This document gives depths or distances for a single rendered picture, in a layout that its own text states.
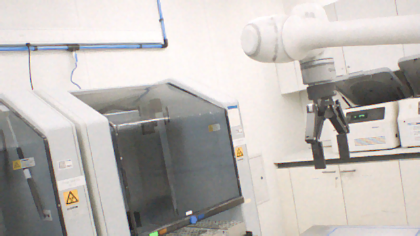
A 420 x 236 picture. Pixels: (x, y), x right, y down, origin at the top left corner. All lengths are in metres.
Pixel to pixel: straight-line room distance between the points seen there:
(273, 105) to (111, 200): 2.81
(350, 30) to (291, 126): 3.42
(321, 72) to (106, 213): 0.87
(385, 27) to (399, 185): 2.64
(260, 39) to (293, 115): 3.44
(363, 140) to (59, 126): 2.61
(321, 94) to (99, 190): 0.82
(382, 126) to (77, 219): 2.56
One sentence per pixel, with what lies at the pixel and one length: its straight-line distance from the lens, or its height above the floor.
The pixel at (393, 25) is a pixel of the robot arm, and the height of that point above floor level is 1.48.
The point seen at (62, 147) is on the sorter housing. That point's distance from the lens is 1.46.
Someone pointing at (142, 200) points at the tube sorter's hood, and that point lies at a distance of 1.60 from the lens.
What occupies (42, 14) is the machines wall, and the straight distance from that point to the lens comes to 2.83.
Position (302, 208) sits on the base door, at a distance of 3.98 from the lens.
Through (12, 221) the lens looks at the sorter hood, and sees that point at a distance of 1.38.
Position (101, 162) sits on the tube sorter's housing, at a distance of 1.52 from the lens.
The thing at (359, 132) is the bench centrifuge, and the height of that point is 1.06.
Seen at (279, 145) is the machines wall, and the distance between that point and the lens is 4.12.
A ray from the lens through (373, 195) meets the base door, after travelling 3.61.
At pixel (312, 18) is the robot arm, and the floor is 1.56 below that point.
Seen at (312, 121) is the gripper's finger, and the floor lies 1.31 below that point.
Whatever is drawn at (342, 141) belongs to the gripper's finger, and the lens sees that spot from 1.21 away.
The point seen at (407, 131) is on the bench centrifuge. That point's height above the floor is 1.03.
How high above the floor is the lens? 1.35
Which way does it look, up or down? 3 degrees down
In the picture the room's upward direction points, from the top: 10 degrees counter-clockwise
